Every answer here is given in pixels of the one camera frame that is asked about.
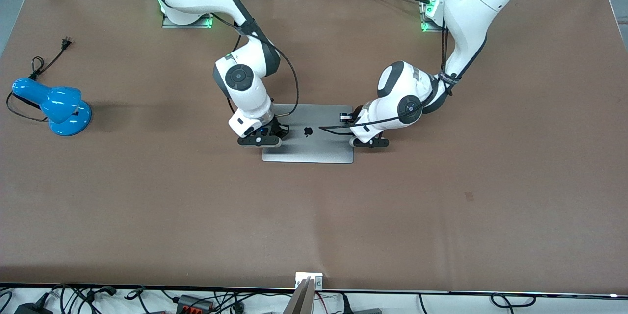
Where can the blue desk lamp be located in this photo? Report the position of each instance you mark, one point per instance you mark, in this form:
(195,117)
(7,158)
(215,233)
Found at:
(61,108)

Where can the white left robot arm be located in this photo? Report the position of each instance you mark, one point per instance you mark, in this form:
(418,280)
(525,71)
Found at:
(471,5)

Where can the silver grey laptop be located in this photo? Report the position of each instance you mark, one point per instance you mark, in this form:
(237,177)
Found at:
(314,154)

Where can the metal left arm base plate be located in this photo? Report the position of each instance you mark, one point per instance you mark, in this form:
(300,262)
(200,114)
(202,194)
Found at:
(426,22)

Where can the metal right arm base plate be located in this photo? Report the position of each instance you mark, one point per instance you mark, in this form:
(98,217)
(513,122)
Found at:
(171,24)

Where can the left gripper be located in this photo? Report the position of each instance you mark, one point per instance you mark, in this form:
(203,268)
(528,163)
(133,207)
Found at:
(354,117)

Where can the aluminium camera pole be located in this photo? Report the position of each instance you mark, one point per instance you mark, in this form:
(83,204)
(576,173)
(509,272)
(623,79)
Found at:
(301,301)

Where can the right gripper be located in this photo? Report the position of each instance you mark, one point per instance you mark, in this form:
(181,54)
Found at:
(280,129)

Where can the black power adapter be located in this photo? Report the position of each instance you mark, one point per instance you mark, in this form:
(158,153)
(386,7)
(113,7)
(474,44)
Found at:
(32,310)

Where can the black red connector box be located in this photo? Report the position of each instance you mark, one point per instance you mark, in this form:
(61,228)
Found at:
(194,304)

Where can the white mounting bracket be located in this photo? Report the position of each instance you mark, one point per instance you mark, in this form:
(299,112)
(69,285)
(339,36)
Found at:
(318,282)

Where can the grey box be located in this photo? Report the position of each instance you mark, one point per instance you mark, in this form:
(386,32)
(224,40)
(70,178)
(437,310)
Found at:
(368,311)

